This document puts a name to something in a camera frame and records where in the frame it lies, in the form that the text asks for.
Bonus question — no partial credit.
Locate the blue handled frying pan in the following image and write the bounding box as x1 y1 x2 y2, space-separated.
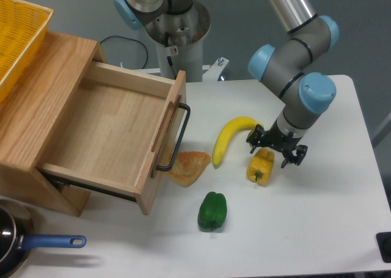
1 199 87 277

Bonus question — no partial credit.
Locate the yellow banana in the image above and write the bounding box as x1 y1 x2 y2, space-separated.
211 116 259 169

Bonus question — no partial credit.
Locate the yellow plastic basket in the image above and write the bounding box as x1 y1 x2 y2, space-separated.
1 0 54 101

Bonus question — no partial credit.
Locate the yellow bell pepper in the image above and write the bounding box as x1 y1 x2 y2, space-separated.
246 148 275 186

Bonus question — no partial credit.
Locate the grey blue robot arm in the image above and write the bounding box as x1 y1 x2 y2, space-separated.
247 0 340 167

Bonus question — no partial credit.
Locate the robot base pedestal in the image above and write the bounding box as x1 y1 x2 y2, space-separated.
114 0 211 82

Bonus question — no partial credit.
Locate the black corner device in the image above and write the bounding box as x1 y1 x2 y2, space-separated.
376 232 391 263

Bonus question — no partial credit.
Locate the green bell pepper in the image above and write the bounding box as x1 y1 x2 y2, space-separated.
197 191 227 231

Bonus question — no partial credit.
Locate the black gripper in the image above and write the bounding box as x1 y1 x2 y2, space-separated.
246 123 308 169

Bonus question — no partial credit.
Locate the golden pastry turnover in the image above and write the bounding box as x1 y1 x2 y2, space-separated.
166 151 211 188

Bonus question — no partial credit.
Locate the wooden cabinet box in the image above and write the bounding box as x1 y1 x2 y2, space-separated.
1 31 106 216

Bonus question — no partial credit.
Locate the black cable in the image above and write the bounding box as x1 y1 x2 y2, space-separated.
100 35 149 70

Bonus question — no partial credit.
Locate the black drawer handle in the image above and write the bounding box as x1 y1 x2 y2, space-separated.
156 103 191 172

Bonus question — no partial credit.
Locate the open wooden drawer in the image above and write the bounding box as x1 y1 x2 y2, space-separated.
37 62 186 214

